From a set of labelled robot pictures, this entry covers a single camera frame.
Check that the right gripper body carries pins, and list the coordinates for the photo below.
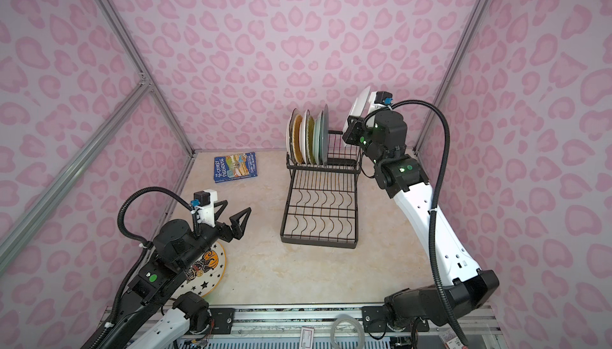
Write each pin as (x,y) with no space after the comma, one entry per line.
(359,135)

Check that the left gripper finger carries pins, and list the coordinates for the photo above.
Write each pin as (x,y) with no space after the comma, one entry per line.
(219,208)
(242,218)

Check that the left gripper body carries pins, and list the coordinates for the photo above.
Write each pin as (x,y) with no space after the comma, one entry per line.
(224,233)

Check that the white plate orange sunburst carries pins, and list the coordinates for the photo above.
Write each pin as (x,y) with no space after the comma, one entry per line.
(360,103)

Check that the grey blue plate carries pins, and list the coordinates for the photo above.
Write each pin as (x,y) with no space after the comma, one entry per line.
(324,127)

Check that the yellow green woven plate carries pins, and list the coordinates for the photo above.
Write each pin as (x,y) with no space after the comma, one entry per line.
(310,124)

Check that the star pattern cartoon plate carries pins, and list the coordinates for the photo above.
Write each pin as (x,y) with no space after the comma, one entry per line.
(205,274)

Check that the white plate green rim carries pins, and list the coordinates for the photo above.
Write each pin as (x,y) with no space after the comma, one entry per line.
(303,137)

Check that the orange woven bamboo plate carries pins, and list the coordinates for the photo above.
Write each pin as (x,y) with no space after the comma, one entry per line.
(296,139)

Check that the cream floral plate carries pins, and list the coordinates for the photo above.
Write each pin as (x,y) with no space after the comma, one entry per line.
(289,138)

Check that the mint green flower plate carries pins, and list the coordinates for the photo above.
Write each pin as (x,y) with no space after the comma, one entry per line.
(316,139)

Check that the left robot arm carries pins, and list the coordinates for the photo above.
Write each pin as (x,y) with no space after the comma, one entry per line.
(164,264)

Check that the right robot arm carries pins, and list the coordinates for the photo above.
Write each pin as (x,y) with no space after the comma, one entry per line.
(460,285)

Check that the blue treehouse book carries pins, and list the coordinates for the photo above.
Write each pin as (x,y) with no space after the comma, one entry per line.
(235,167)

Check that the black wire dish rack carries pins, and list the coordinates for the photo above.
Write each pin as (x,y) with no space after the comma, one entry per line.
(322,205)

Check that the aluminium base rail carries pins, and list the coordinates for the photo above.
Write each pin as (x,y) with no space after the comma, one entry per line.
(286,326)

